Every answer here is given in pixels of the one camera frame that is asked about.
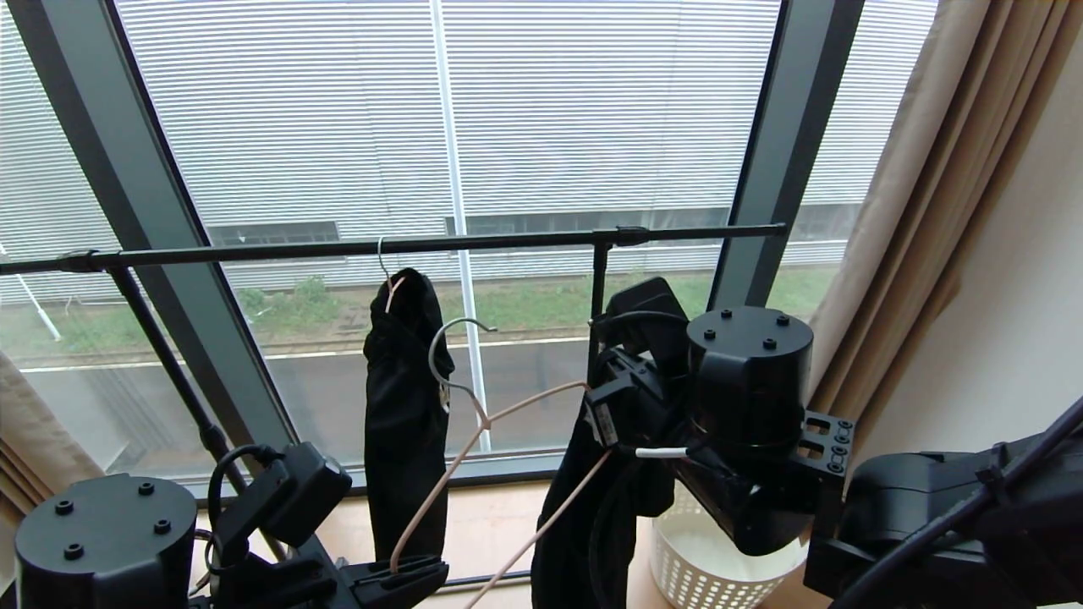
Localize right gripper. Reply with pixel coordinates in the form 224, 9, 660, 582
582, 347, 815, 557

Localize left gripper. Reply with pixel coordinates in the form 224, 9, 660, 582
193, 535, 373, 609

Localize black garment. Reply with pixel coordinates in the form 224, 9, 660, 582
531, 393, 678, 609

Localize black shorts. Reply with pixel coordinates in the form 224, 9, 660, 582
363, 268, 456, 563

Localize pink clothes hanger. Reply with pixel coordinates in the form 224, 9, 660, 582
376, 236, 407, 315
388, 317, 614, 609

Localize white laundry basket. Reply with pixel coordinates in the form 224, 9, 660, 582
649, 486, 811, 609

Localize black clothes rack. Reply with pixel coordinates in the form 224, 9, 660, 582
0, 222, 788, 589

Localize beige curtain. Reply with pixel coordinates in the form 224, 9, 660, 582
0, 351, 104, 529
804, 0, 1083, 424

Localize window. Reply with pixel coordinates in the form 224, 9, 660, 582
0, 0, 940, 496

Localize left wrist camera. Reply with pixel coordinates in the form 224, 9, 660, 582
206, 441, 355, 578

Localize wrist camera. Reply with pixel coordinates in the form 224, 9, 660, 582
590, 277, 691, 373
206, 441, 355, 578

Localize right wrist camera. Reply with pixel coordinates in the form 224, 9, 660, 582
590, 277, 691, 373

